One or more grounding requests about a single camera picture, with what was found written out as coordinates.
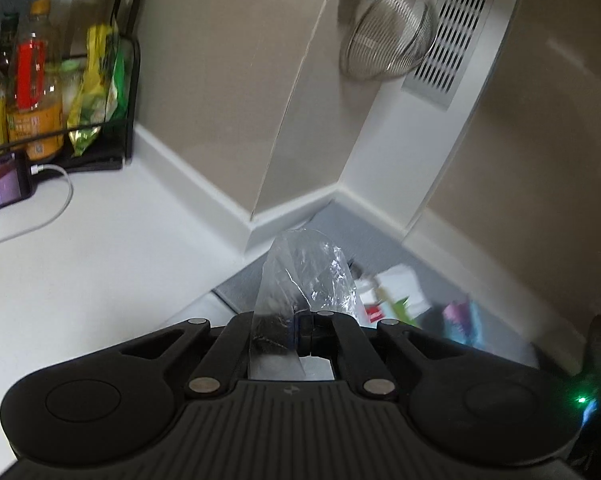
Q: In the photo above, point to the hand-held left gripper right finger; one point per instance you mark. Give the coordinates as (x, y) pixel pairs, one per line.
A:
(350, 350)

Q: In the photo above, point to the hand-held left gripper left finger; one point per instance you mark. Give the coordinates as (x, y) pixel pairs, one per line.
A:
(230, 345)

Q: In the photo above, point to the green white packet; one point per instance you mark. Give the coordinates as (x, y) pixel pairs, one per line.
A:
(395, 290)

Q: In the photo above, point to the clear plastic bag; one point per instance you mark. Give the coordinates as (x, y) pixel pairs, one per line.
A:
(305, 270)

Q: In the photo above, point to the printed grey white cover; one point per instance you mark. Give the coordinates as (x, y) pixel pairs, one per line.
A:
(380, 245)

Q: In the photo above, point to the blue pink wrapper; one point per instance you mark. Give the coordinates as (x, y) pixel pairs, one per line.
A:
(460, 317)

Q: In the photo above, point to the black metal spice rack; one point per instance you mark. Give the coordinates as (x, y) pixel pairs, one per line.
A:
(100, 163)

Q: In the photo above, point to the black smartphone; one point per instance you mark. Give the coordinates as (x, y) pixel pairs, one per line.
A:
(3, 185)

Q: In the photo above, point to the yellow green snack bag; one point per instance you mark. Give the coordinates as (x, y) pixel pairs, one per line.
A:
(98, 85)

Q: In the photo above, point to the metal mesh strainer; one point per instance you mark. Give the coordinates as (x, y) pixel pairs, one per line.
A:
(388, 40)

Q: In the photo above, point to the red label oil bottle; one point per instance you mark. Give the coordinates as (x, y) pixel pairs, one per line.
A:
(33, 85)

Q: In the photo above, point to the dark glass bottle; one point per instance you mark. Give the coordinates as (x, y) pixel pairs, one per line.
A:
(9, 35)

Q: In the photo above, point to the silver wall vent grille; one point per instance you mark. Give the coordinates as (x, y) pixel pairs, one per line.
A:
(450, 25)

